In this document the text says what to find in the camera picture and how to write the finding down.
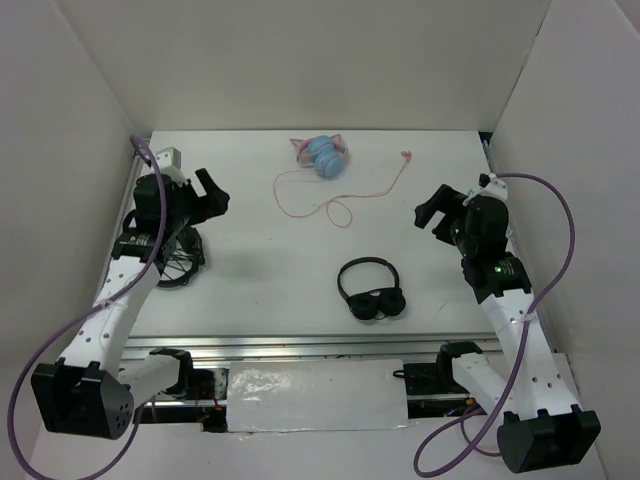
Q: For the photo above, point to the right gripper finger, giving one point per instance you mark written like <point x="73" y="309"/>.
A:
<point x="426" y="211"/>
<point x="442" y="231"/>

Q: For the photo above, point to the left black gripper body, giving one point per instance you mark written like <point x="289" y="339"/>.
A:
<point x="190" y="209"/>

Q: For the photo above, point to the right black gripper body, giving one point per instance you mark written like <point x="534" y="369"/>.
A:
<point x="457" y="220"/>

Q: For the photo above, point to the blue pink cat-ear headphones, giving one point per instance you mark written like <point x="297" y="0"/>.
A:
<point x="324" y="154"/>

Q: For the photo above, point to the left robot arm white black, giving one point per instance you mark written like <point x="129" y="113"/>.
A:
<point x="86" y="392"/>

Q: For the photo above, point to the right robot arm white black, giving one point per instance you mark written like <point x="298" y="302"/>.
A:
<point x="540" y="422"/>

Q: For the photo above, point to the black folded headphones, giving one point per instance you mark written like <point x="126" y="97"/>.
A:
<point x="365" y="306"/>

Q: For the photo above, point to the white foil-taped cover plate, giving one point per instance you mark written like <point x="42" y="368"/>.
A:
<point x="323" y="395"/>

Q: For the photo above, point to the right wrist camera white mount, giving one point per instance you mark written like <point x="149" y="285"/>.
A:
<point x="489" y="185"/>

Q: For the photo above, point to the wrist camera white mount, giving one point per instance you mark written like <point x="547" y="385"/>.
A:
<point x="489" y="185"/>
<point x="169" y="162"/>

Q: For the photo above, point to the black headphones with wrapped cable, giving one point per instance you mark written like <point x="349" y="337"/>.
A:
<point x="181" y="265"/>

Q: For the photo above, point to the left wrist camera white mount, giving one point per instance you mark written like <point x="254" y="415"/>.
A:
<point x="169" y="162"/>

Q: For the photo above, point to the aluminium rail frame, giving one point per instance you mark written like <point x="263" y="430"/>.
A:
<point x="268" y="291"/>

